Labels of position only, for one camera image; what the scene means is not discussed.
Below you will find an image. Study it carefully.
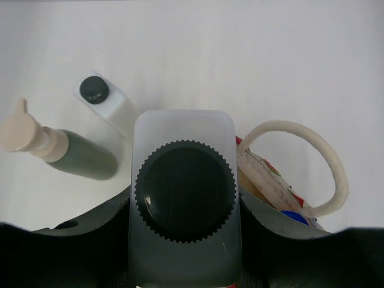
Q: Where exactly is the patterned canvas bag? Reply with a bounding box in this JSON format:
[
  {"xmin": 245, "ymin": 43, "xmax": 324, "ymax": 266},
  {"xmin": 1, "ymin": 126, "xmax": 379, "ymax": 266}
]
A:
[{"xmin": 236, "ymin": 120, "xmax": 349, "ymax": 230}]

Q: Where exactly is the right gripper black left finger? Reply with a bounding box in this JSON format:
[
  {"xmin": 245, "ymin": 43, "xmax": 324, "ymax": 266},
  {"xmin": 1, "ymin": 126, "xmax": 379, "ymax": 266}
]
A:
[{"xmin": 1, "ymin": 188, "xmax": 132, "ymax": 287}]

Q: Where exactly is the white bottle black cap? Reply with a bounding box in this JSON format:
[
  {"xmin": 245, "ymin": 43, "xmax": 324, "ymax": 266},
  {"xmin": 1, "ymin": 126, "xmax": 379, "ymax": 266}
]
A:
[
  {"xmin": 128, "ymin": 110, "xmax": 242, "ymax": 287},
  {"xmin": 73, "ymin": 71, "xmax": 139, "ymax": 143}
]

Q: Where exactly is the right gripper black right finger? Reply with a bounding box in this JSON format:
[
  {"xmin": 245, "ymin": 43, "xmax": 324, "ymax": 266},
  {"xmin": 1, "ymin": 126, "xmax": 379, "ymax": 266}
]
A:
[{"xmin": 238, "ymin": 188, "xmax": 383, "ymax": 287}]

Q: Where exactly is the green pump bottle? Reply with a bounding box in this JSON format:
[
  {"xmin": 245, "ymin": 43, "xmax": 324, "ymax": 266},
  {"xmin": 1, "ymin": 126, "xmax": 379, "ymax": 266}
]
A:
[{"xmin": 1, "ymin": 99, "xmax": 118, "ymax": 181}]

